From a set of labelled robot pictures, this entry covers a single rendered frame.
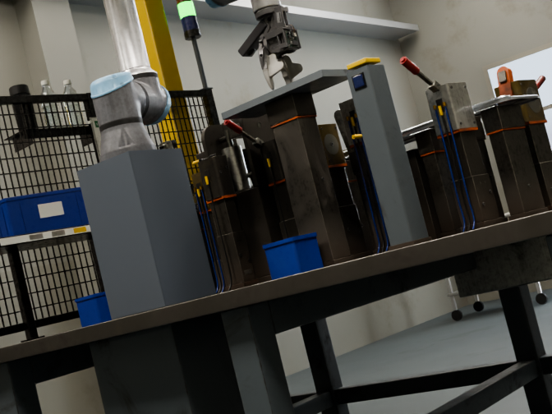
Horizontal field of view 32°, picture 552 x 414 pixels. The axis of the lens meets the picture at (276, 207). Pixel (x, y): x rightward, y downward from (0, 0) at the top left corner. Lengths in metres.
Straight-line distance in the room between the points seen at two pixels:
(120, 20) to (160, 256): 0.70
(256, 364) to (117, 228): 0.58
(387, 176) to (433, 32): 7.58
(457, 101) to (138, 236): 0.86
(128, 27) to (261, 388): 1.12
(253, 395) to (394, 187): 0.59
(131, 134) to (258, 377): 0.76
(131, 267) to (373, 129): 0.70
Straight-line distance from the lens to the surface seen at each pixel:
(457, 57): 9.73
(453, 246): 1.81
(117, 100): 2.56
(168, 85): 4.05
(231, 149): 2.83
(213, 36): 7.49
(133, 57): 2.72
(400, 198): 2.30
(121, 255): 2.50
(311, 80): 2.39
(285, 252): 2.39
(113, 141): 2.54
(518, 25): 9.50
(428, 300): 9.13
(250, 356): 2.15
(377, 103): 2.32
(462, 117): 2.41
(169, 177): 2.53
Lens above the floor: 0.70
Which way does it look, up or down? 4 degrees up
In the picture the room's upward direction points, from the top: 14 degrees counter-clockwise
